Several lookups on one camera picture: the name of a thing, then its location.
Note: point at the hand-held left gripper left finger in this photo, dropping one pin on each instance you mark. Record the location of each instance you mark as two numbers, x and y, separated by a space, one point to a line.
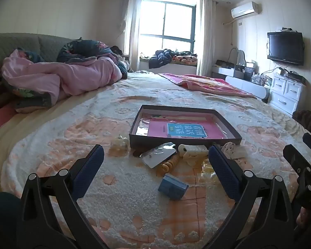
89 171

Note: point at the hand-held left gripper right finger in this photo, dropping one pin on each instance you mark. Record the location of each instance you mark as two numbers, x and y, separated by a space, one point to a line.
222 172

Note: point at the dark shallow cardboard box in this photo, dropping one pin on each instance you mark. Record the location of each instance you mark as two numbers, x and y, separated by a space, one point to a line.
134 136

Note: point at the person's right hand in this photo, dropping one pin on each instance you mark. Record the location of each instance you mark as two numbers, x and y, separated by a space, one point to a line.
307 216

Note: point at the yellow hair accessory in bag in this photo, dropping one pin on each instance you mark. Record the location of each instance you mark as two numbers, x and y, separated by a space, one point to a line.
208 172

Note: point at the brown furry cloth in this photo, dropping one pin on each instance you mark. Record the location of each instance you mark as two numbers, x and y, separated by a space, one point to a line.
304 120

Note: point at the pink floral scrunchie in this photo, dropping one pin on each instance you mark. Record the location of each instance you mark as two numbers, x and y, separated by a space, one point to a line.
231 149

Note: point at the white hair clip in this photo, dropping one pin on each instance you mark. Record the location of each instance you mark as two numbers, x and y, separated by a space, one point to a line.
193 150

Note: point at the small yellowish hair clip bag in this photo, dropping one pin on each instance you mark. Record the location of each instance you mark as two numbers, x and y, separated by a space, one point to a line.
118 142

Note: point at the small blue box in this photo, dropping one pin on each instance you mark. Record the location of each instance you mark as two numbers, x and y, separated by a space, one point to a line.
173 187

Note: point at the white drawer cabinet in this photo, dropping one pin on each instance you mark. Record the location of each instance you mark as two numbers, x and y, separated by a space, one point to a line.
285 93

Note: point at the black set-top box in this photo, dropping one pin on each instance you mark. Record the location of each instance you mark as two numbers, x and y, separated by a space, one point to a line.
296 77

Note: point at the clear plastic earring bag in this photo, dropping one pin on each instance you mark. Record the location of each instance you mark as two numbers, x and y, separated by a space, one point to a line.
156 157

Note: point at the pink book with blue label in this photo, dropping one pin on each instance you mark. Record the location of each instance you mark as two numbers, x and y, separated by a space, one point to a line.
158 129

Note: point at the white desk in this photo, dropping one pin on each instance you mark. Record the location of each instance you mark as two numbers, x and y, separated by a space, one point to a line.
246 85

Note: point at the pink patterned blanket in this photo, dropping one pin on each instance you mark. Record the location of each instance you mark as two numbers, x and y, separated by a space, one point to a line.
209 83

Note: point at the pink quilt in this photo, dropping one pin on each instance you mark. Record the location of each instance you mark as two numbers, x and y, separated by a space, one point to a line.
75 76

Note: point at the dark floral quilt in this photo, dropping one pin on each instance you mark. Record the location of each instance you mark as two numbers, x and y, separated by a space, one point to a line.
85 48

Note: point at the pile of clothes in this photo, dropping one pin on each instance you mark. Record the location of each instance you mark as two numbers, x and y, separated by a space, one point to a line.
163 57

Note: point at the white sheer curtain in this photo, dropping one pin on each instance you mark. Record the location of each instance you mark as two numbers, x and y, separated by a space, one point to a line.
133 31
207 39

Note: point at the green padded headboard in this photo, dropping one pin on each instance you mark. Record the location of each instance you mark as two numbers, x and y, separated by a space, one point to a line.
20 41

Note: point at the white air conditioner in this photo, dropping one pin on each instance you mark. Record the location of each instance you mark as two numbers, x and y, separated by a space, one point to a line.
244 9

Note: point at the window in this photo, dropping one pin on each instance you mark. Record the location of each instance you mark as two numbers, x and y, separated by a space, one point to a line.
168 23

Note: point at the black wall television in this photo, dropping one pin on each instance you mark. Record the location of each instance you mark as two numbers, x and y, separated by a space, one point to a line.
285 48

